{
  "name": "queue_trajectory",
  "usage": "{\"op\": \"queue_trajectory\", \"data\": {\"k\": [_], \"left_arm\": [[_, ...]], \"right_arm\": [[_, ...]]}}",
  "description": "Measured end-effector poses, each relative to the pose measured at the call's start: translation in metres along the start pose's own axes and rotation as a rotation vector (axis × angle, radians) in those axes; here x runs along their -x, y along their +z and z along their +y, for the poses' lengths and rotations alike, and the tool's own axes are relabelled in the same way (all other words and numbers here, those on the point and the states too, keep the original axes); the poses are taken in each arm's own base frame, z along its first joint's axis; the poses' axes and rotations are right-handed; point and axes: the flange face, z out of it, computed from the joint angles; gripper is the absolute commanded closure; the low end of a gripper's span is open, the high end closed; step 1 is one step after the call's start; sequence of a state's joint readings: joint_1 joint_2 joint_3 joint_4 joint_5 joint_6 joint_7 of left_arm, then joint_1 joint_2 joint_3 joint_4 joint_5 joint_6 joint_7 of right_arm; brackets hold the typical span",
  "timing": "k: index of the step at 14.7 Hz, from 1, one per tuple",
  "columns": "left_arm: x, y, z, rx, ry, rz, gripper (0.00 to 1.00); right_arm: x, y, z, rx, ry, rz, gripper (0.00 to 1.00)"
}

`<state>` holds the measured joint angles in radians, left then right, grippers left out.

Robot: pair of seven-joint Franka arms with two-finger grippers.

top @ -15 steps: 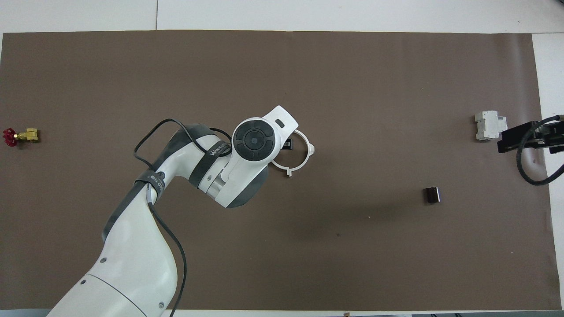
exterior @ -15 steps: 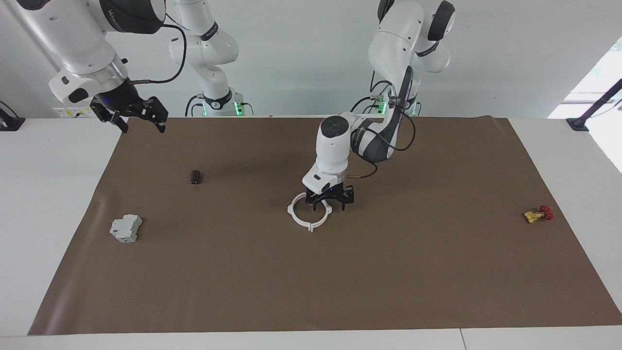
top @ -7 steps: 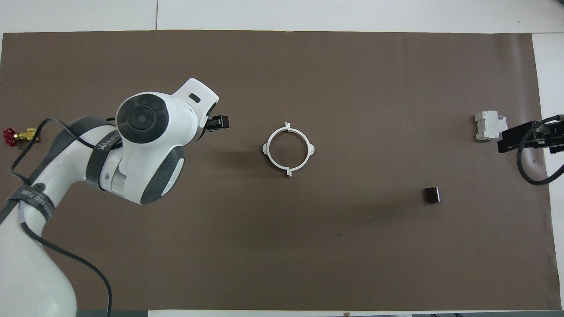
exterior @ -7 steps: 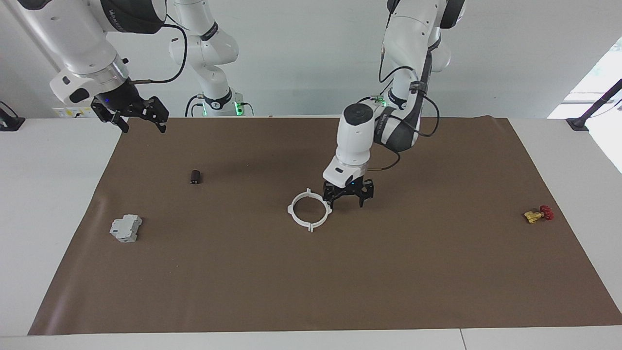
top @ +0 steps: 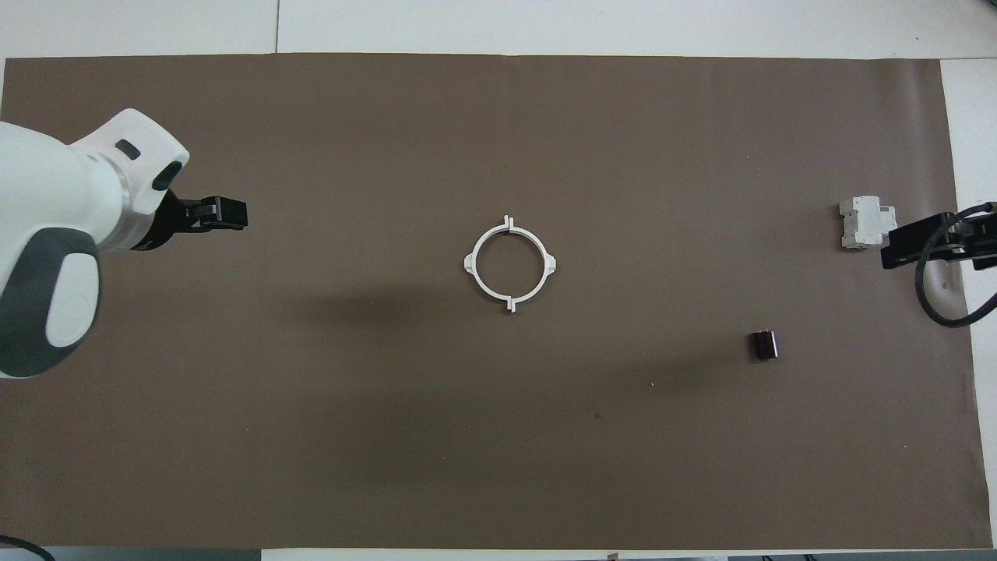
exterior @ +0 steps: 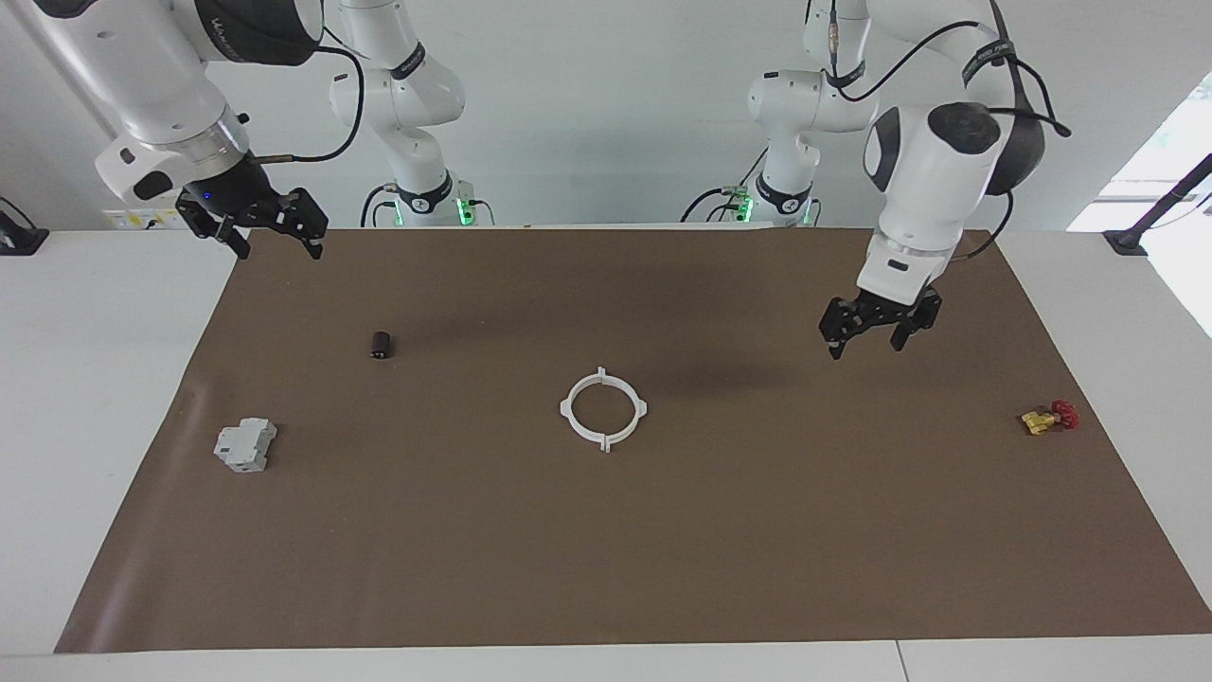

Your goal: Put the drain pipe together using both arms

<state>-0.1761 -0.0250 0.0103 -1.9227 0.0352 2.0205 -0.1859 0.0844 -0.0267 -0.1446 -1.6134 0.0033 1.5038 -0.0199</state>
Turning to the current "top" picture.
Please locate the small dark brown block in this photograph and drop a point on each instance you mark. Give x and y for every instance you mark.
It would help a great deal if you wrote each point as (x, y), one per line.
(763, 346)

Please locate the white circuit breaker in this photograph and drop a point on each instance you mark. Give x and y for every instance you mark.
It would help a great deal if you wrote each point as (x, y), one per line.
(861, 222)

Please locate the white half pipe clamp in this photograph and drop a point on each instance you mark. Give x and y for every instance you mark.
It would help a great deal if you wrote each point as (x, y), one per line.
(470, 263)
(551, 263)

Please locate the brown table mat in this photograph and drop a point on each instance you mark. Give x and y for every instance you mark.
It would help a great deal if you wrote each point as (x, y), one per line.
(483, 428)

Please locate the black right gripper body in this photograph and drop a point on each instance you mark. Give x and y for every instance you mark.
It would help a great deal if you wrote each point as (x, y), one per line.
(980, 245)

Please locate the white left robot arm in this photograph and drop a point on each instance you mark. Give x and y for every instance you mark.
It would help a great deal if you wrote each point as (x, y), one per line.
(47, 195)

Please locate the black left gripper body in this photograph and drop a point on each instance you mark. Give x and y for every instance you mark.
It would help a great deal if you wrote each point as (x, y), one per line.
(177, 218)

